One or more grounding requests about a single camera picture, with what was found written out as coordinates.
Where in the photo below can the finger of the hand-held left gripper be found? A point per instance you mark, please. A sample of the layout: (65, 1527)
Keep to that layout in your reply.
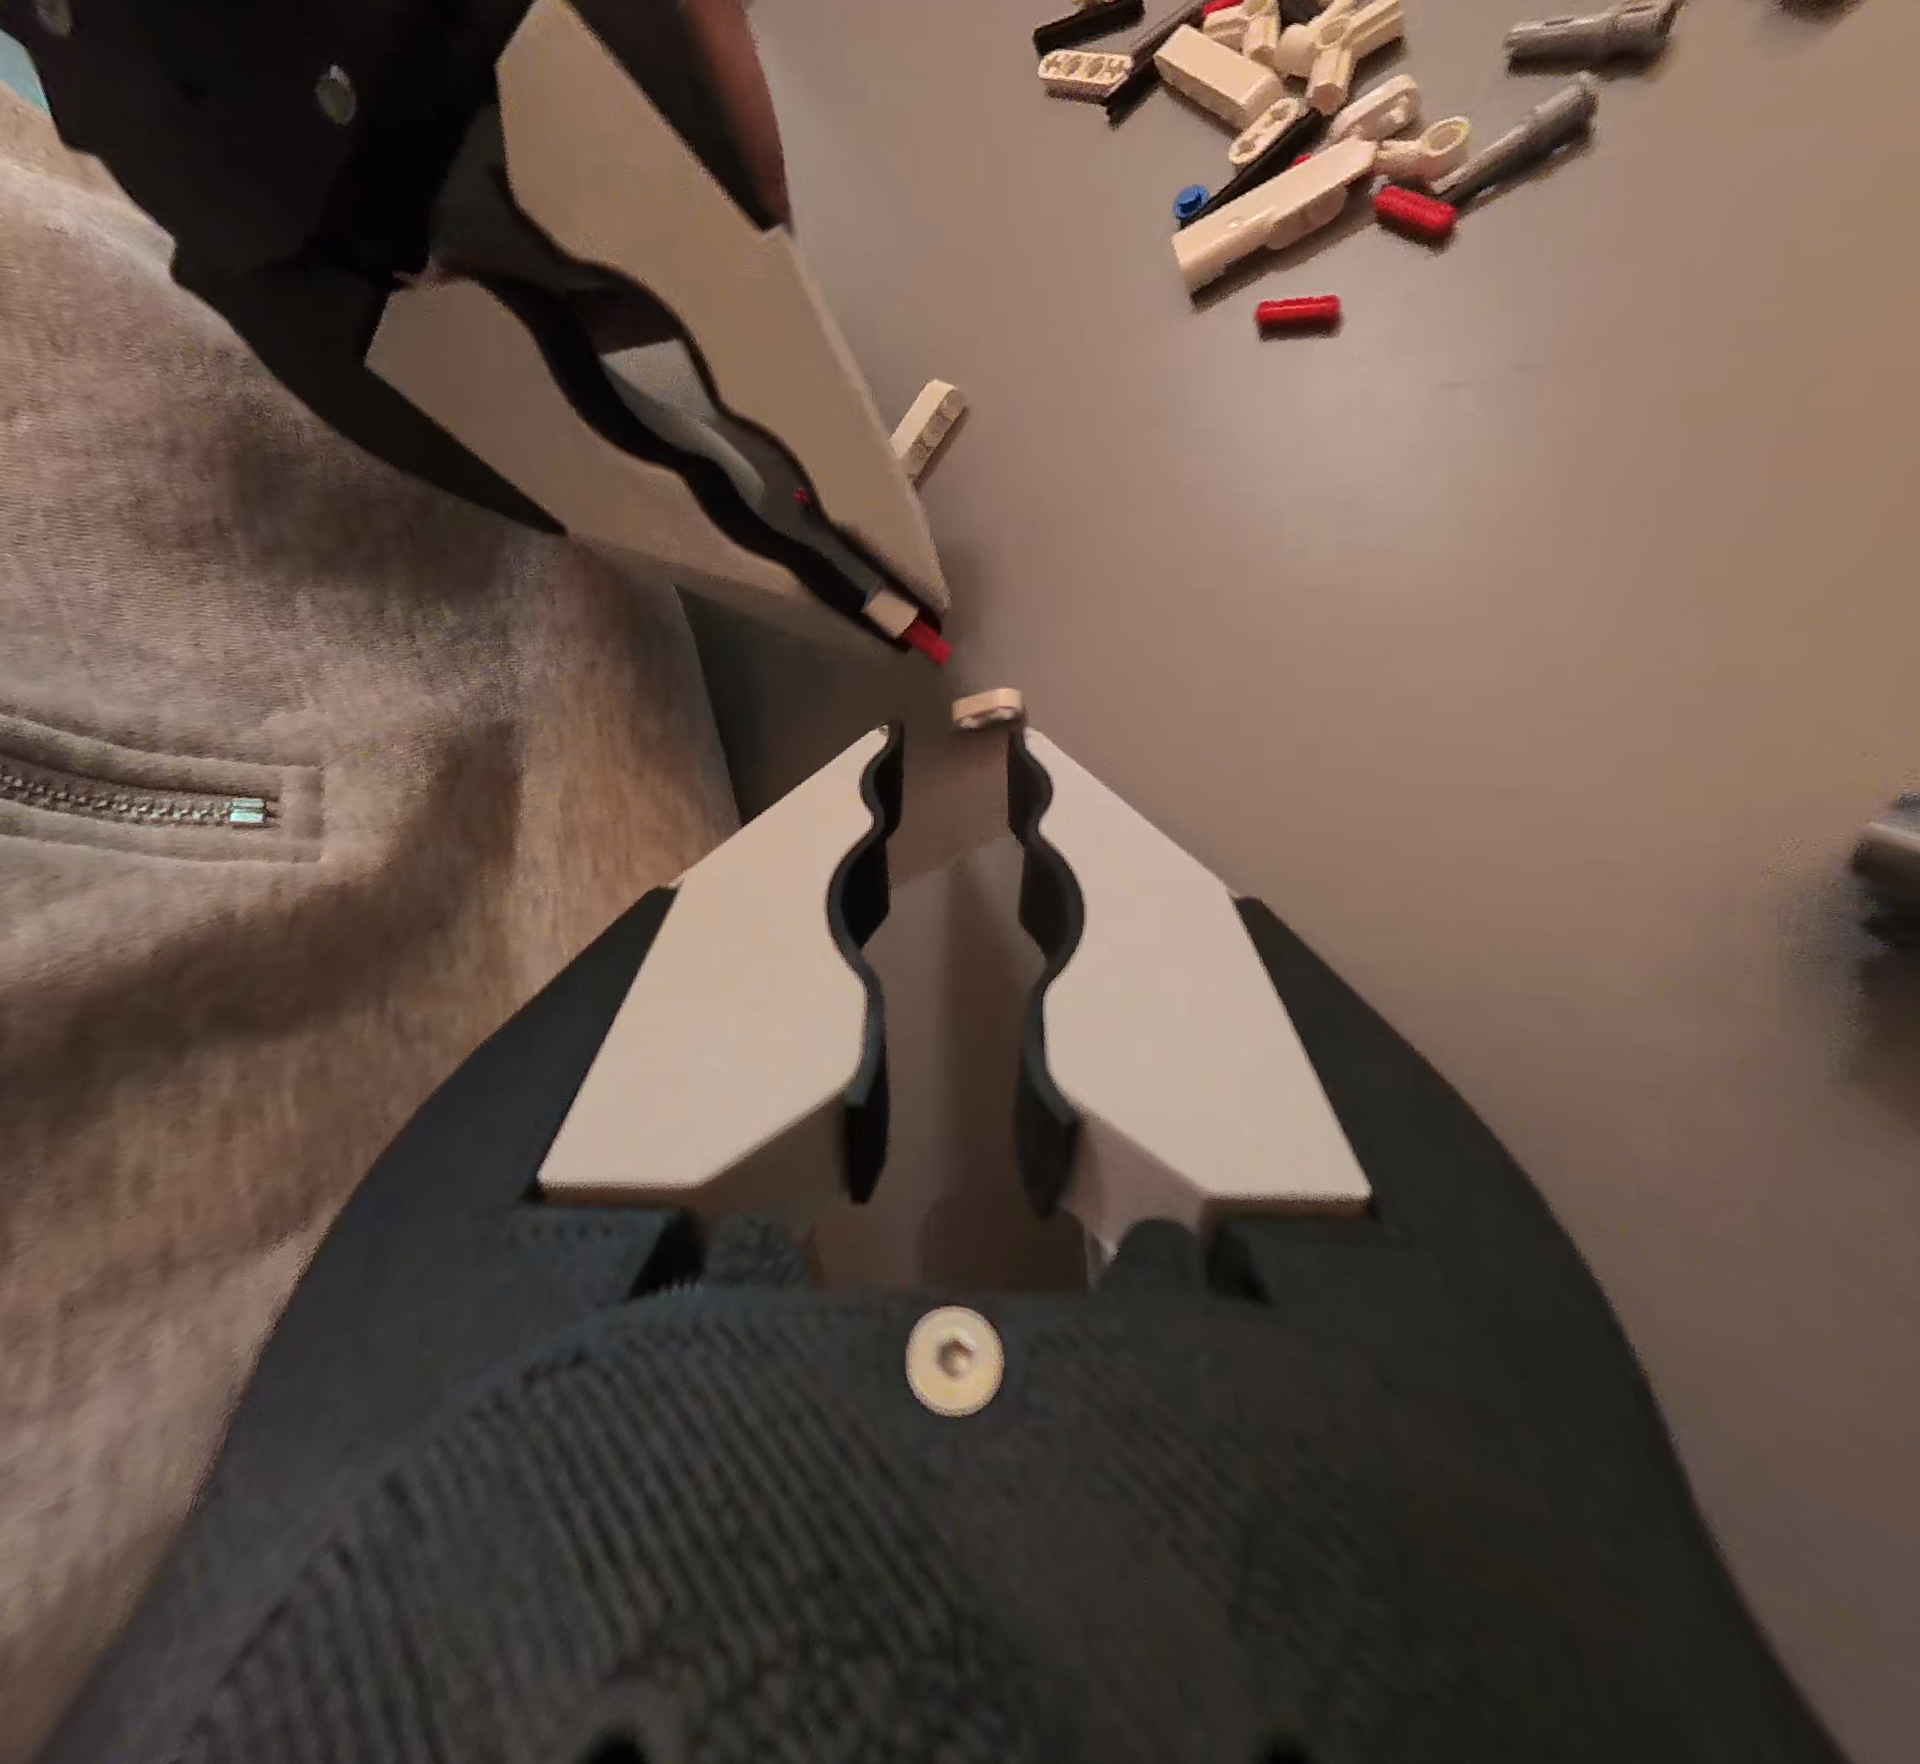
(673, 191)
(515, 395)

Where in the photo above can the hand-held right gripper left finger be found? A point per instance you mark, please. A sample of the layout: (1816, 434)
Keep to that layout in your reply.
(725, 1013)

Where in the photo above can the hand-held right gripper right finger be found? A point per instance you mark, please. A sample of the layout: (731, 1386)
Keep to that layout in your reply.
(1202, 1045)

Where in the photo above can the small white lego beam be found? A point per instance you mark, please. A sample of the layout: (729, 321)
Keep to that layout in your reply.
(988, 708)

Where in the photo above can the small white lego assembly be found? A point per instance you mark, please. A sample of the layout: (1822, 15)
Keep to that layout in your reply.
(884, 615)

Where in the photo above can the white lego connector piece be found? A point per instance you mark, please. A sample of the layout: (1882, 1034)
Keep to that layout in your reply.
(927, 430)

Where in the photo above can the pile of loose lego pieces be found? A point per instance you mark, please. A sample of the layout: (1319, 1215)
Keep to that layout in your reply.
(1217, 68)

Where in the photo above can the red lego pin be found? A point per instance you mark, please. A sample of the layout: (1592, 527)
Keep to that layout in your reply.
(1298, 312)

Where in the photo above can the lego airplane model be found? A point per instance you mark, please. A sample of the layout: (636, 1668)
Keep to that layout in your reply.
(1896, 865)

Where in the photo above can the grey lego axle pin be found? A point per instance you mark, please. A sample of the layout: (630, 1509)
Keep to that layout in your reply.
(1526, 126)

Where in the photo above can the person's left hand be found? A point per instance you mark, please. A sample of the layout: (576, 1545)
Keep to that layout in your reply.
(725, 24)

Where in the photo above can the grey zip hoodie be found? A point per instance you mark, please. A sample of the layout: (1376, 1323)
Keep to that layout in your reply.
(225, 592)

